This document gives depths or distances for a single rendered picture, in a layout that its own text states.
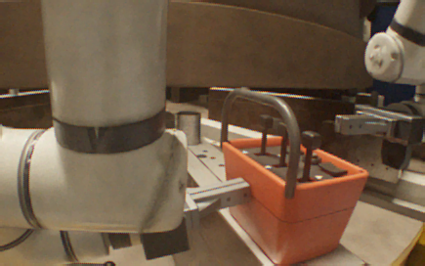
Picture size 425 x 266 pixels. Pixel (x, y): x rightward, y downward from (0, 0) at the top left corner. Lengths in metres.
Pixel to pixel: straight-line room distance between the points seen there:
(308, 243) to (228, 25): 0.75
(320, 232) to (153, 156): 0.25
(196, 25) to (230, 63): 0.17
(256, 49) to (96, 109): 0.88
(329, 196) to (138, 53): 0.27
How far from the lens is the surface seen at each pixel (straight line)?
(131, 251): 1.04
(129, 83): 0.18
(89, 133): 0.19
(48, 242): 0.34
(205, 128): 2.24
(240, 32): 0.99
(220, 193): 0.37
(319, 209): 0.36
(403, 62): 0.55
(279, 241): 0.36
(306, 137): 0.36
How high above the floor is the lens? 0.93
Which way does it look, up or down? 14 degrees down
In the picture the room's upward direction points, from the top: 3 degrees clockwise
